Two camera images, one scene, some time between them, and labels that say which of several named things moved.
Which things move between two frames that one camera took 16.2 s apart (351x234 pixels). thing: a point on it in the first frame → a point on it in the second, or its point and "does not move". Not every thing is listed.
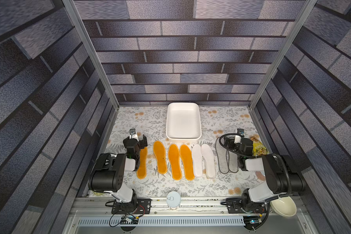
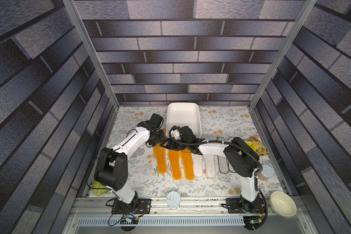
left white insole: [197, 156] does not move
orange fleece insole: [160, 152] does not move
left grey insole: [221, 154] does not move
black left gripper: [143, 143] → [154, 143]
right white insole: [208, 156] does not move
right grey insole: [233, 162] does not move
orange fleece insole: [142, 171] → [159, 145]
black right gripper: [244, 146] → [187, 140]
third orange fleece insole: [173, 157] does not move
